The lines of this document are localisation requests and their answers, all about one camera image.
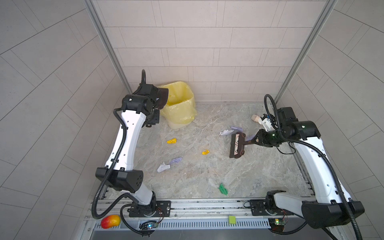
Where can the circuit board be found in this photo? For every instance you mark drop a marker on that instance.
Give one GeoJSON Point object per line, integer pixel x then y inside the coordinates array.
{"type": "Point", "coordinates": [277, 225]}
{"type": "Point", "coordinates": [149, 225]}

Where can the yellow-lined trash bin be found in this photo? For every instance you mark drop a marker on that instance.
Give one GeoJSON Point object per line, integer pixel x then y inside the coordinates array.
{"type": "Point", "coordinates": [180, 109]}

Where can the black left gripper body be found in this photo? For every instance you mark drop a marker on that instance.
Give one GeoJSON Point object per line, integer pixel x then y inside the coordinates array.
{"type": "Point", "coordinates": [154, 117]}

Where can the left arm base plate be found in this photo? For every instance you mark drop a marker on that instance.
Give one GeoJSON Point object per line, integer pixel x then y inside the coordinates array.
{"type": "Point", "coordinates": [163, 208]}

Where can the white purple paper scrap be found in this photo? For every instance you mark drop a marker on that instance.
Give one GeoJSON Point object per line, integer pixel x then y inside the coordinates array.
{"type": "Point", "coordinates": [165, 166]}

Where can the white paper scrap far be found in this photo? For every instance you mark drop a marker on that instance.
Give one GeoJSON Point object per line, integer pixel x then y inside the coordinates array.
{"type": "Point", "coordinates": [226, 132]}

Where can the brown hand brush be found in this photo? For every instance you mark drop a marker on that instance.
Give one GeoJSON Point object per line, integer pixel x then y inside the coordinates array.
{"type": "Point", "coordinates": [238, 143]}

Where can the red yellow mango toy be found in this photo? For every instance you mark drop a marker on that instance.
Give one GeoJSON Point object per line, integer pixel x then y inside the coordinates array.
{"type": "Point", "coordinates": [110, 221]}

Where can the green paper scrap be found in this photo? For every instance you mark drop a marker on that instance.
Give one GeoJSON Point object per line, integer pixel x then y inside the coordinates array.
{"type": "Point", "coordinates": [223, 190]}

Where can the aluminium front rail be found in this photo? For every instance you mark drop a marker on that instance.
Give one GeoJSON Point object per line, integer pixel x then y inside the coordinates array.
{"type": "Point", "coordinates": [201, 214]}

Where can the left circuit board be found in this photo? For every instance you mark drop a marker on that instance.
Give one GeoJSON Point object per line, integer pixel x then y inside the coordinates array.
{"type": "Point", "coordinates": [149, 225]}

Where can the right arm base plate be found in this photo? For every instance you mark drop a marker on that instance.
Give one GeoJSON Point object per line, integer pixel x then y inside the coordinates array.
{"type": "Point", "coordinates": [264, 208]}

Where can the beige wooden rolling pin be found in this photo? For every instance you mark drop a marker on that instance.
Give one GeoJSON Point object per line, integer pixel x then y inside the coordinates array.
{"type": "Point", "coordinates": [256, 119]}

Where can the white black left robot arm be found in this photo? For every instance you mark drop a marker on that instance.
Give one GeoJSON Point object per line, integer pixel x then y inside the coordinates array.
{"type": "Point", "coordinates": [138, 110]}

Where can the right circuit board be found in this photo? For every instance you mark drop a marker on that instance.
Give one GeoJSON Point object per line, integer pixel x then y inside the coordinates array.
{"type": "Point", "coordinates": [277, 225]}

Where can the purple paper scrap far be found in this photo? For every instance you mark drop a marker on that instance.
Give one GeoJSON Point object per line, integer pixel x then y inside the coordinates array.
{"type": "Point", "coordinates": [237, 128]}

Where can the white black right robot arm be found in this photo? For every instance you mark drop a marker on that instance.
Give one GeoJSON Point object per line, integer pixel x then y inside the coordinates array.
{"type": "Point", "coordinates": [332, 205]}

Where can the yellow paper scrap left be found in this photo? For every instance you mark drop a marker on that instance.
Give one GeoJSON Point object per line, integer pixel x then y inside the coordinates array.
{"type": "Point", "coordinates": [172, 141]}

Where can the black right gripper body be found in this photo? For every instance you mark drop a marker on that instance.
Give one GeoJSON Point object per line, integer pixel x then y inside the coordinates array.
{"type": "Point", "coordinates": [269, 137]}

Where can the brown dustpan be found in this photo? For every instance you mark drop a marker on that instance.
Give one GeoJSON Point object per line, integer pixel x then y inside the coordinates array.
{"type": "Point", "coordinates": [162, 98]}

